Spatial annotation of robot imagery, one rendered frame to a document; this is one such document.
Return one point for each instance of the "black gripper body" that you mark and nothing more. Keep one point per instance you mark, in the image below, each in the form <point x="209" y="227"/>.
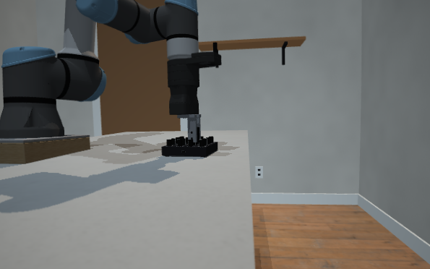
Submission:
<point x="183" y="73"/>

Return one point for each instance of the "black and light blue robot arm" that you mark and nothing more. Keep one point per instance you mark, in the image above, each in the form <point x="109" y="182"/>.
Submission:
<point x="33" y="78"/>

